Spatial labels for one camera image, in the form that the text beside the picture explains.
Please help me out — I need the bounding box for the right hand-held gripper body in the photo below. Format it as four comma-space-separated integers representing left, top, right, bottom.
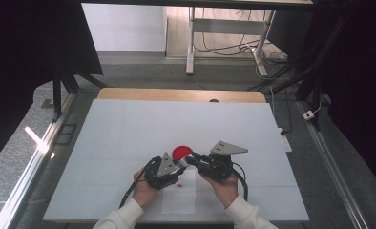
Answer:
199, 140, 249, 182

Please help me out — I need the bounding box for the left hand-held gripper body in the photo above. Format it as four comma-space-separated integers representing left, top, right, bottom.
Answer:
143, 152, 181, 191

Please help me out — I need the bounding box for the red round ink pad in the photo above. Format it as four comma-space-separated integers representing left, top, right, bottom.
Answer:
171, 145, 194, 161

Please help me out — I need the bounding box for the person's right hand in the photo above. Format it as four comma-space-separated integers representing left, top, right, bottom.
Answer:
198, 173, 240, 209

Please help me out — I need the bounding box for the person's left hand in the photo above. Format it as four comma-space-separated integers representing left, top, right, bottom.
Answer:
132, 167, 161, 209

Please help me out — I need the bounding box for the white paper sheet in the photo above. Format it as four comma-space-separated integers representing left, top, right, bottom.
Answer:
160, 168, 198, 215

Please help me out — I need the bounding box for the white table cover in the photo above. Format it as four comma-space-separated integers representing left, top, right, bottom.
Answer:
42, 98, 310, 222

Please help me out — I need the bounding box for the wooden table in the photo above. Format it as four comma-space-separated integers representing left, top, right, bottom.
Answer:
96, 87, 267, 104

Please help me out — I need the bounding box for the black metal stand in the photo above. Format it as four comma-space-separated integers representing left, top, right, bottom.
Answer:
247, 12, 352, 132

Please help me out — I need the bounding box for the black tripod stand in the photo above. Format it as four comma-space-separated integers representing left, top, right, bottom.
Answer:
51, 68, 108, 123

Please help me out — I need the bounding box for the black curtain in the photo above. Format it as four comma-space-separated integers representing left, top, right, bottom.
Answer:
0, 0, 104, 171
299, 0, 376, 195

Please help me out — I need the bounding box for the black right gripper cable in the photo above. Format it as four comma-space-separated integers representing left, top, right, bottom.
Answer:
231, 161, 249, 203

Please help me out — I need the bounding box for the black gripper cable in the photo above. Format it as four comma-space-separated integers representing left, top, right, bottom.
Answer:
231, 161, 249, 203
118, 156, 161, 209

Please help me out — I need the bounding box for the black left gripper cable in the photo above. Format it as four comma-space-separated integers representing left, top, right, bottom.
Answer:
118, 156, 161, 209

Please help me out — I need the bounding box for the black floor cable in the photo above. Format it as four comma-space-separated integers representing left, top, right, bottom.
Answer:
270, 85, 294, 136

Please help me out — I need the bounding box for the tangle of black cables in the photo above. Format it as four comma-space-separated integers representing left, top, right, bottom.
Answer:
194, 8, 289, 65

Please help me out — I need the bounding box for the aluminium floor rail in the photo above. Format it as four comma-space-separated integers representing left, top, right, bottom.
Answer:
0, 92, 77, 229
296, 101, 370, 229

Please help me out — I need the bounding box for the white desk frame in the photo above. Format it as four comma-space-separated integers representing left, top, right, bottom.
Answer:
185, 6, 277, 77

